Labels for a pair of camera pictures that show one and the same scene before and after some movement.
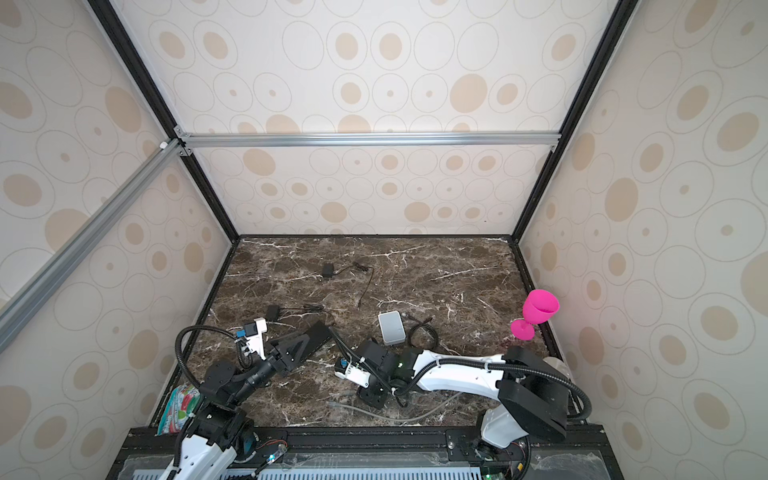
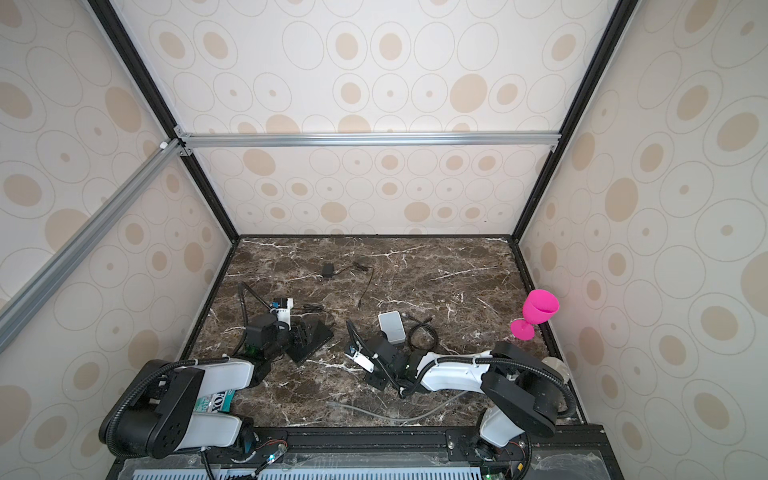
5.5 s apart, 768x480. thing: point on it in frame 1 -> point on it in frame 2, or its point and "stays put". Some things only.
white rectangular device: x=392 y=327 stays put
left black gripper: x=281 y=364 -> x=291 y=332
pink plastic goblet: x=539 y=306 stays put
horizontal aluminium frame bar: x=187 y=142 stays put
